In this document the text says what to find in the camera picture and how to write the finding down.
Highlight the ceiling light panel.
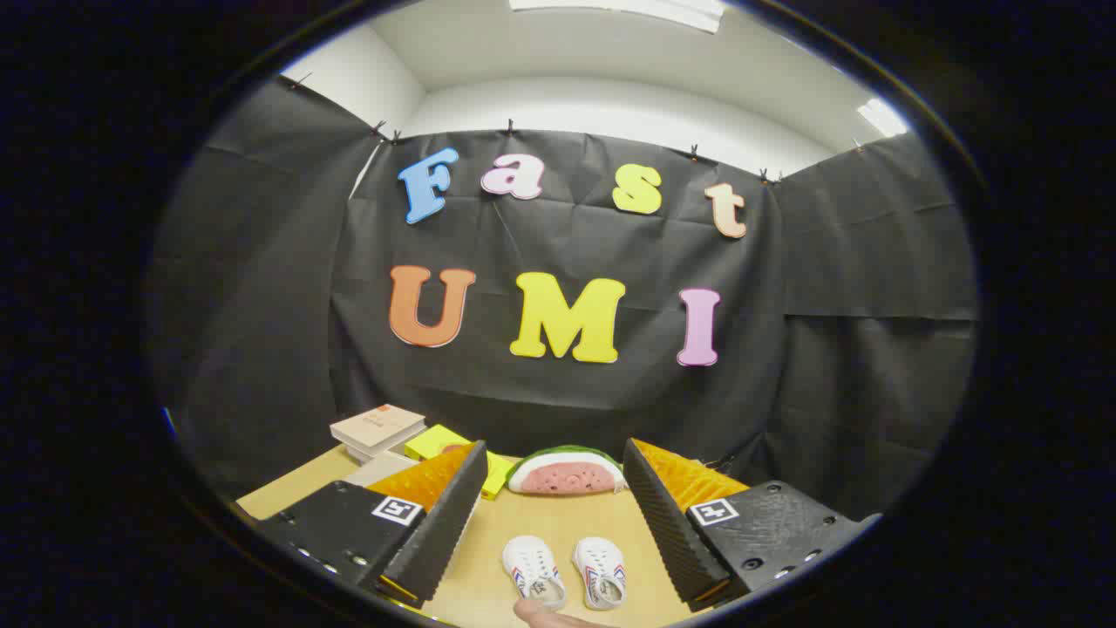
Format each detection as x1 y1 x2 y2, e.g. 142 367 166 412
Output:
857 97 909 139
509 0 726 35

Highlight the white canvas shoe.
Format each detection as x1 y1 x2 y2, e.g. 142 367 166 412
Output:
501 536 568 611
572 536 628 611

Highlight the yellow book with red circle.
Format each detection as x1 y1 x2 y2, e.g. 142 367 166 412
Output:
404 424 517 501

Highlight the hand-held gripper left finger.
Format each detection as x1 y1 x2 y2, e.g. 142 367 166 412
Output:
255 440 489 610

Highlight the watermelon slice plush toy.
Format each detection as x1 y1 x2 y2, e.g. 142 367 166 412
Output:
507 446 629 497

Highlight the cream fabric storage box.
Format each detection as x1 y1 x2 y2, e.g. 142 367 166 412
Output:
343 449 421 489

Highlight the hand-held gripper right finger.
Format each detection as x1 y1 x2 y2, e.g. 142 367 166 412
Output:
622 438 883 612

